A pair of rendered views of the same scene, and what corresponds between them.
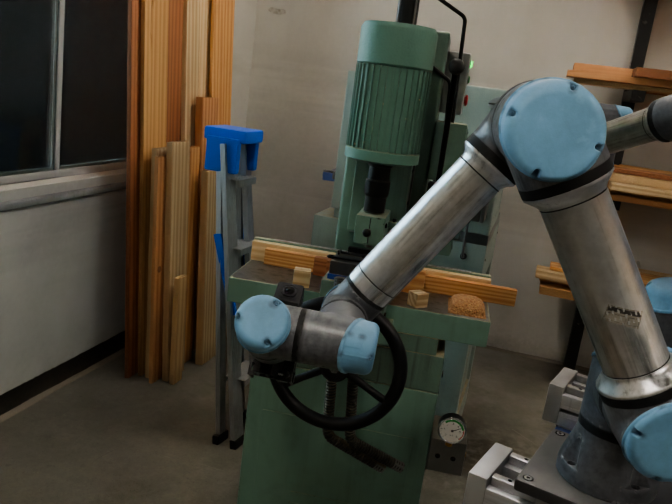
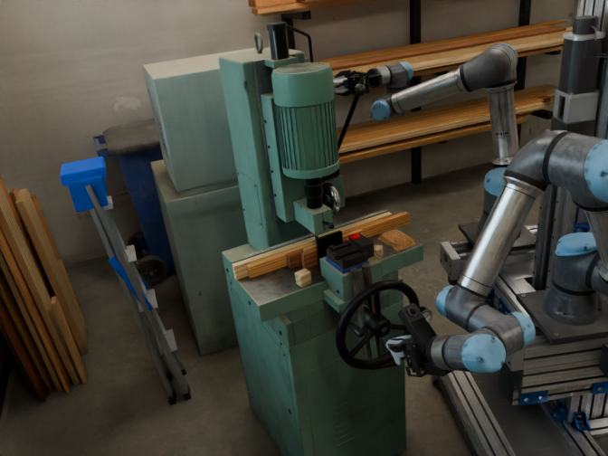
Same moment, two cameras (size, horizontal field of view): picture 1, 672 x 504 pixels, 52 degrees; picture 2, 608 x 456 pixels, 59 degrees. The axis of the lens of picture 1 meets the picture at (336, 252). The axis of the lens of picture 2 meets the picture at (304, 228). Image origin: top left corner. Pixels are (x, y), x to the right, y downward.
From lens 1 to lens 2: 99 cm
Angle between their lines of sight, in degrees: 33
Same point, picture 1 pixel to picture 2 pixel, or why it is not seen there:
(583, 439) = (570, 299)
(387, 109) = (322, 137)
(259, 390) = (299, 364)
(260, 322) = (493, 356)
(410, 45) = (327, 85)
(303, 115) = (30, 103)
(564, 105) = not seen: outside the picture
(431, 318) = (392, 260)
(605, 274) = not seen: outside the picture
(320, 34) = (13, 24)
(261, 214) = not seen: hidden behind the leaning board
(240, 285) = (268, 307)
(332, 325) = (513, 329)
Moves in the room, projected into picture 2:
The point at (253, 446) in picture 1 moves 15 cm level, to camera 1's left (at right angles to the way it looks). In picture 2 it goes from (303, 399) to (265, 422)
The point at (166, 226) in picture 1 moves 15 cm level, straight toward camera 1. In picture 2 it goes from (22, 267) to (37, 276)
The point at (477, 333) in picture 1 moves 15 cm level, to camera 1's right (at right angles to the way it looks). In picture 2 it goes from (417, 254) to (448, 239)
